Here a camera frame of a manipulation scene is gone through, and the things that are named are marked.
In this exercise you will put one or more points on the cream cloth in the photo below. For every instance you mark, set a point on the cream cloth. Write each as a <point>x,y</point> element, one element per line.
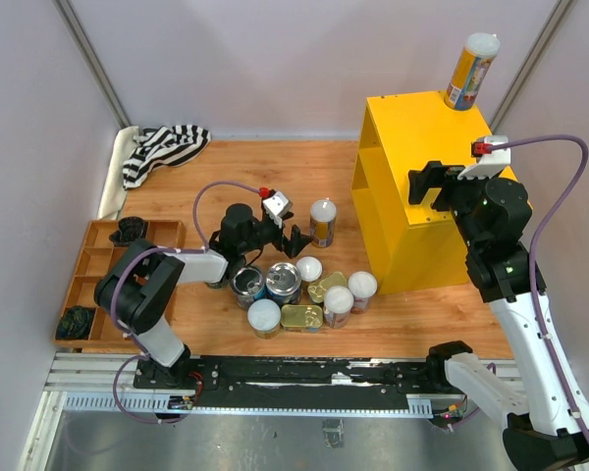
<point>113,195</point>

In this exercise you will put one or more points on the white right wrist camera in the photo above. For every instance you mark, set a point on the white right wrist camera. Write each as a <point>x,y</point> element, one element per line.
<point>492,156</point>

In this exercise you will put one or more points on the aluminium frame post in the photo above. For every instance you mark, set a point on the aluminium frame post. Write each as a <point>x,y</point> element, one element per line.
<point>71,20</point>
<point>546,35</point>

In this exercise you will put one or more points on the blue can silver top left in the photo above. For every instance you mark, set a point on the blue can silver top left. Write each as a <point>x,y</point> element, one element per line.
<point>248,286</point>

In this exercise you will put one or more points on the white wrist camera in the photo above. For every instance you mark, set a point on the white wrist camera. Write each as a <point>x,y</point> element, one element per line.
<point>492,156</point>
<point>278,208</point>

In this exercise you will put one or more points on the blue can silver top right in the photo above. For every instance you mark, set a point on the blue can silver top right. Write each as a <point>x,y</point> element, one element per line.
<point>283,283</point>

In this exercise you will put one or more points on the black striped cloth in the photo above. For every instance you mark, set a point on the black striped cloth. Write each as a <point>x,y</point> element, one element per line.
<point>163,147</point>

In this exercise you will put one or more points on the yellow wooden shelf cabinet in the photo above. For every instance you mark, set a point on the yellow wooden shelf cabinet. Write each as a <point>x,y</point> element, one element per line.
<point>410,247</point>

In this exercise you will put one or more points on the gold sardine tin upper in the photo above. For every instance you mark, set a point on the gold sardine tin upper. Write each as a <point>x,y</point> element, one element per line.
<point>318,289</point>

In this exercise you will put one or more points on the wooden compartment tray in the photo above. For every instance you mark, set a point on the wooden compartment tray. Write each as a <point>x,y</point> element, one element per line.
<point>98,255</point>

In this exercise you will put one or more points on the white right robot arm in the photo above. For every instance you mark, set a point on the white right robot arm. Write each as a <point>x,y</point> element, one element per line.
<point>547,426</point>

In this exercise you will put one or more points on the green rolled belt bottom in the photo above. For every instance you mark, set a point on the green rolled belt bottom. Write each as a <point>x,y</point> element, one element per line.
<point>75,324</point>

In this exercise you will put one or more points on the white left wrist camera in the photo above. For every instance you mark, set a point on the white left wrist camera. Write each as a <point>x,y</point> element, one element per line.
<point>278,208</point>

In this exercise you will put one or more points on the red label can white lid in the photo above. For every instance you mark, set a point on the red label can white lid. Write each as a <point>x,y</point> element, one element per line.
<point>363,286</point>

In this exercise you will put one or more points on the blue can silver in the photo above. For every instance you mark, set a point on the blue can silver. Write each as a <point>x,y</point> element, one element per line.
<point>283,283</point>
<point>248,286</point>

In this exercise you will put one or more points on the tall can white lid front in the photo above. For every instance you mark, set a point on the tall can white lid front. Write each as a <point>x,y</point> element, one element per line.
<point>337,304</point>

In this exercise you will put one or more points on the yellow can white lid front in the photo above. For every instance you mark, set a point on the yellow can white lid front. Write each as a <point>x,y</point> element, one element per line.
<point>264,317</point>

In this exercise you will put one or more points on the aluminium frame post right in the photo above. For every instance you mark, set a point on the aluminium frame post right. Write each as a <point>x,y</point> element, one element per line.
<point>546,35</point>

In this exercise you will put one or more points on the gold sardine tin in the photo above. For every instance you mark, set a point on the gold sardine tin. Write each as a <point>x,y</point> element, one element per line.
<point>318,289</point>
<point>302,318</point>

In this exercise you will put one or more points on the short green can white lid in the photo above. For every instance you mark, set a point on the short green can white lid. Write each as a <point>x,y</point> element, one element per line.
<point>217,285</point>

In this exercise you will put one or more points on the small can white lid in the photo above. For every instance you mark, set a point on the small can white lid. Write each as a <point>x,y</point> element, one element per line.
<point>310,269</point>

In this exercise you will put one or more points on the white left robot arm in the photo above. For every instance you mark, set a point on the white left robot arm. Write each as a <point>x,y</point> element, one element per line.
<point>137,290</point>

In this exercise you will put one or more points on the tall can white lid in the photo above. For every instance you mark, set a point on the tall can white lid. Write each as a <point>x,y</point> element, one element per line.
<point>337,304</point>
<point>323,215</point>

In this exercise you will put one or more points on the aluminium frame post left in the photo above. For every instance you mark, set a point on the aluminium frame post left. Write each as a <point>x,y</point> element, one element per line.
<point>71,20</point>

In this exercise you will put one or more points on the tall yellow blue can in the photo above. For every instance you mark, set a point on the tall yellow blue can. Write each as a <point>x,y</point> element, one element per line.
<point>476,57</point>

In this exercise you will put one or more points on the gold sardine tin lower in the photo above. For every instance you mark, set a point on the gold sardine tin lower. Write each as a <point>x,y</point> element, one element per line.
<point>302,318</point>

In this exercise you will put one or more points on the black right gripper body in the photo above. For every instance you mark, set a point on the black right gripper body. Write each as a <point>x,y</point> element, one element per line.
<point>457,196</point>

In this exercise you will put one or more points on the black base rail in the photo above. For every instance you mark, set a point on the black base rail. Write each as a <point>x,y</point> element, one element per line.
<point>216,372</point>

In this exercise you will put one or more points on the black rolled belt top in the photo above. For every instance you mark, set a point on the black rolled belt top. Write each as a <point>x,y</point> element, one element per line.
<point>129,230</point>

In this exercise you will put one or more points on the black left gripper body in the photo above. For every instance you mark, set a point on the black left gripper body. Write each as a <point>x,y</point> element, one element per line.
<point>266,232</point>

